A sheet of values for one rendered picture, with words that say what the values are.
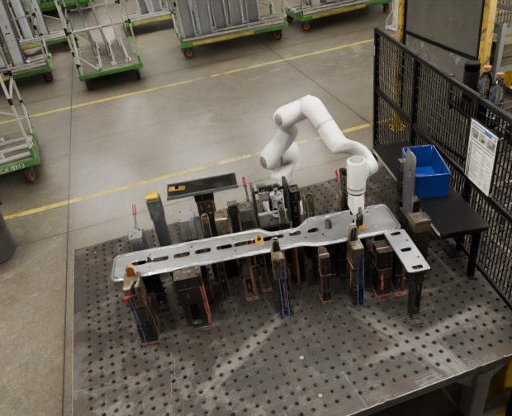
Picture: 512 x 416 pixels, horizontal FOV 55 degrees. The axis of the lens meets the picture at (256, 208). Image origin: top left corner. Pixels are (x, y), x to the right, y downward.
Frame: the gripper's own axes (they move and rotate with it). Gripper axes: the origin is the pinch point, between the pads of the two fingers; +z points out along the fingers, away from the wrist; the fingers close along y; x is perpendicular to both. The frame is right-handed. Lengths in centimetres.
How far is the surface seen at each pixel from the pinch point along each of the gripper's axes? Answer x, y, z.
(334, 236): -11.8, 3.2, 5.8
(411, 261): 14.8, 29.6, 5.4
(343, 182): -0.2, -20.1, -8.1
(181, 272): -84, 12, 3
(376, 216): 11.9, -5.8, 5.8
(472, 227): 47, 19, 2
